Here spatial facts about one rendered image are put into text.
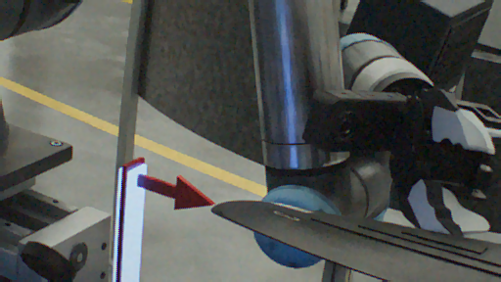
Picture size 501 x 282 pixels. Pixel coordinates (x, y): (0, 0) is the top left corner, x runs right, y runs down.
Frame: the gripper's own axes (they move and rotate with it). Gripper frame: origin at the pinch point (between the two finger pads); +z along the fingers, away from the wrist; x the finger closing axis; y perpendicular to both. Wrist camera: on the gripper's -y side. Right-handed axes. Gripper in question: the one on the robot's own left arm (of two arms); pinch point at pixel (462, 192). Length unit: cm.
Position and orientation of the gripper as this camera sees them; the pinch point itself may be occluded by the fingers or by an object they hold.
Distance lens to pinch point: 77.0
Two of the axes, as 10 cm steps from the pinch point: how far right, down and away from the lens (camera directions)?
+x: -2.3, 9.4, 2.6
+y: 9.5, 1.6, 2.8
